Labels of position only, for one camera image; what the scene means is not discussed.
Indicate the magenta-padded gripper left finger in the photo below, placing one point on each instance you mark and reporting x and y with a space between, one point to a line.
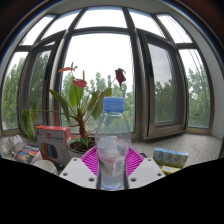
76 171

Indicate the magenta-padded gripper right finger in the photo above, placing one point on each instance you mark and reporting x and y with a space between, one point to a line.
146 171

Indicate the clear blue-capped water bottle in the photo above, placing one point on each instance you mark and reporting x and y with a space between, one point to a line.
112 133

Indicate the blue and yellow carton pack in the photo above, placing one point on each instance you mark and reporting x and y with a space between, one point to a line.
170 157

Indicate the cream mug with black lettering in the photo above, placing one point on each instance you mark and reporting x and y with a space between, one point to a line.
45 165

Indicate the red and white filament box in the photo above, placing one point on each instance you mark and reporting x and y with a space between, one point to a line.
53 143

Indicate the dark colourful book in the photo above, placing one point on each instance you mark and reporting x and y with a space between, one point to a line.
27 154

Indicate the potted red-flowered anthurium plant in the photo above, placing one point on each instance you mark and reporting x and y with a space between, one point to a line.
76 96

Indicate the dark-framed bay window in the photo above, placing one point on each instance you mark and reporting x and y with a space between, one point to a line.
140 83

